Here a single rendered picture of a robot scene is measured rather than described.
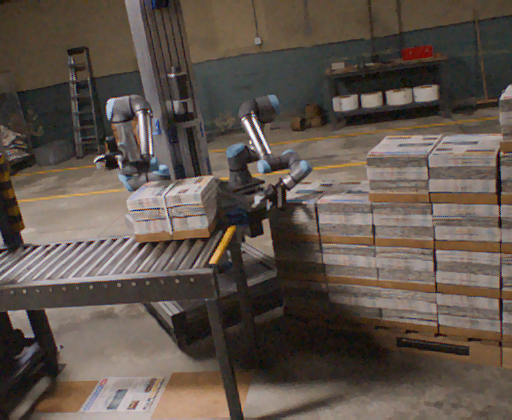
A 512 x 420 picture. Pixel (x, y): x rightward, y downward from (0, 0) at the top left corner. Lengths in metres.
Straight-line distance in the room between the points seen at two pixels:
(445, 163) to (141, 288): 1.42
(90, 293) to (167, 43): 1.55
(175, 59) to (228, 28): 6.21
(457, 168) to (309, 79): 6.99
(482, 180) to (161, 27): 1.92
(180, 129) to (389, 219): 1.33
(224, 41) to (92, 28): 2.33
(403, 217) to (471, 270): 0.39
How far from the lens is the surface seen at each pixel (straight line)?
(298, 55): 9.36
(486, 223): 2.61
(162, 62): 3.31
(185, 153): 3.29
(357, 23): 9.31
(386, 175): 2.63
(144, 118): 3.04
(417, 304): 2.86
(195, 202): 2.58
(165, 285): 2.34
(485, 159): 2.51
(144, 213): 2.68
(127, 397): 3.08
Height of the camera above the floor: 1.71
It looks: 18 degrees down
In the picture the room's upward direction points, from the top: 9 degrees counter-clockwise
